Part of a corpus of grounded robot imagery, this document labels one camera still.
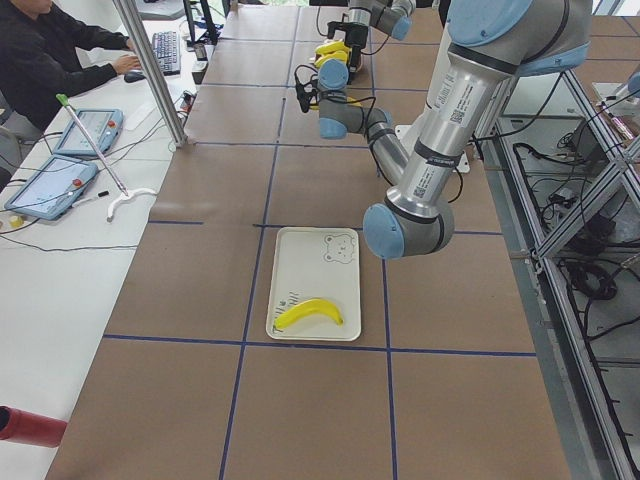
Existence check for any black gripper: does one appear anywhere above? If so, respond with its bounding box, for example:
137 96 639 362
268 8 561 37
311 87 331 110
345 22 367 49

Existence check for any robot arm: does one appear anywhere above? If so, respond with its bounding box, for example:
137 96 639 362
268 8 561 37
317 1 592 259
345 0 416 49

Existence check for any brown wicker basket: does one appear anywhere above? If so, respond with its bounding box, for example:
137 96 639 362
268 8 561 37
310 47 362 76

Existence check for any black keyboard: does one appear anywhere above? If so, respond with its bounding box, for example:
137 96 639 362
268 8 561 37
151 31 181 75

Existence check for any white bear print tray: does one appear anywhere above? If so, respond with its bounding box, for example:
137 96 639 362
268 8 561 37
266 227 361 342

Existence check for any far teach pendant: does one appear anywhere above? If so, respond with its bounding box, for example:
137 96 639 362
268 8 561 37
53 109 124 159

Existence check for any teach pendant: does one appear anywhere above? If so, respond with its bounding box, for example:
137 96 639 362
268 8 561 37
4 155 98 221
53 109 124 159

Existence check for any long reach stick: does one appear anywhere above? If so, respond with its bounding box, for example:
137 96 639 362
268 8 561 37
56 94 158 223

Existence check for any seated person in black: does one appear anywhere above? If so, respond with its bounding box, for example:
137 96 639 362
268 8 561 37
1 1 141 131

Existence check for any near teach pendant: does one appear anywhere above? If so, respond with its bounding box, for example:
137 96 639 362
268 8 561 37
4 155 98 221

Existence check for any red fire extinguisher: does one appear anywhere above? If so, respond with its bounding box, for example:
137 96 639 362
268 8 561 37
1 406 67 448

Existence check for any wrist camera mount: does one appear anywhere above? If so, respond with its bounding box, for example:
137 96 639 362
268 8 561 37
326 16 349 39
294 74 317 113

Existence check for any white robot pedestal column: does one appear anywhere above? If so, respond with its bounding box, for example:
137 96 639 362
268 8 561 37
394 0 481 174

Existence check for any aluminium frame post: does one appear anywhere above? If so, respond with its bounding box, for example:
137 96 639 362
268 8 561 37
113 0 187 148

